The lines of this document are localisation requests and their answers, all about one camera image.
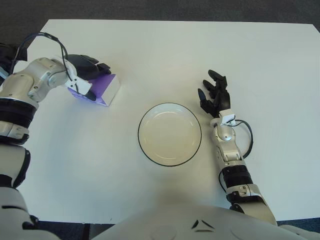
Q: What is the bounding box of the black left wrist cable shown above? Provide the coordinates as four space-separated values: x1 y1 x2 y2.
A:
13 33 81 93

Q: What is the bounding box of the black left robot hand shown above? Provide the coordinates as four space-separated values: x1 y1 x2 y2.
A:
66 54 112 102

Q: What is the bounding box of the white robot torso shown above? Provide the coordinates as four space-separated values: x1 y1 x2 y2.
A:
91 203 320 240

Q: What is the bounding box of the white plate with black rim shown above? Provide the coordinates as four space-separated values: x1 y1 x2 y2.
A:
137 103 202 167

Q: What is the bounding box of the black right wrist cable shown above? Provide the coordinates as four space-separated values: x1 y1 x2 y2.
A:
234 119 254 160

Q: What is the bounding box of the dark bag on floor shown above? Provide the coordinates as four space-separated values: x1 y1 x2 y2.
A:
0 41 18 76

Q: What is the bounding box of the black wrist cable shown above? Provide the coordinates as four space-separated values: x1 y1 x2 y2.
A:
13 33 81 93
234 119 254 160

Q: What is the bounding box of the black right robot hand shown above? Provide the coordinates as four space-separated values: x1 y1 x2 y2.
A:
197 69 231 118

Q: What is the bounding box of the purple tissue paper pack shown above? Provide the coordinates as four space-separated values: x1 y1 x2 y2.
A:
65 73 122 108

